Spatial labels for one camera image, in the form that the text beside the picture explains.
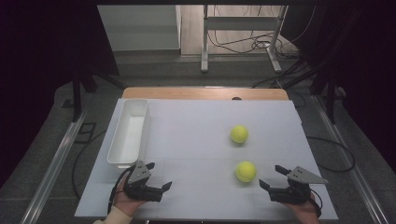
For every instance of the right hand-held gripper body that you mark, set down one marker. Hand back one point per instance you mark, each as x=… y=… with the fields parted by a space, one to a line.
x=295 y=186

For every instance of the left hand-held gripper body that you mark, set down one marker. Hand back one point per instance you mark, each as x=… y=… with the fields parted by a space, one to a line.
x=139 y=177

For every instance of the yellow tennis ball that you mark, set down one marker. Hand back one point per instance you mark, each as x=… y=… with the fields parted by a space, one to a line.
x=246 y=171
x=239 y=134

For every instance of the white plastic bin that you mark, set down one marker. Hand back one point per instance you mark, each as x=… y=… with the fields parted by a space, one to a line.
x=129 y=133

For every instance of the person's right hand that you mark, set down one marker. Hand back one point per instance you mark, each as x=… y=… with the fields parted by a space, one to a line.
x=303 y=211

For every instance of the person's left hand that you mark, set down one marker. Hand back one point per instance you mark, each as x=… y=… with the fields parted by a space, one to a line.
x=124 y=203

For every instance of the white table cover sheet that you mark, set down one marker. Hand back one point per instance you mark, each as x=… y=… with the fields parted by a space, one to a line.
x=199 y=161

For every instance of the black stand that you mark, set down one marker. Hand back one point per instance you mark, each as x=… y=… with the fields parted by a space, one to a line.
x=76 y=93
x=330 y=93

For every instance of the dark curtain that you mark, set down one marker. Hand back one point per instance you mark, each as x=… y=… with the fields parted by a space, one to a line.
x=358 y=62
x=46 y=62

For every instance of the white cabinet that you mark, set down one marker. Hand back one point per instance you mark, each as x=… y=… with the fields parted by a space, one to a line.
x=140 y=28

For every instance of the white metal stand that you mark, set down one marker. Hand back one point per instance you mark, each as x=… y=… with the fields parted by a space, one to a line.
x=239 y=23

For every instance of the metal floor rail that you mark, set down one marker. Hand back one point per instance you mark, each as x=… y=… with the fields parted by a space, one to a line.
x=348 y=161
x=53 y=171

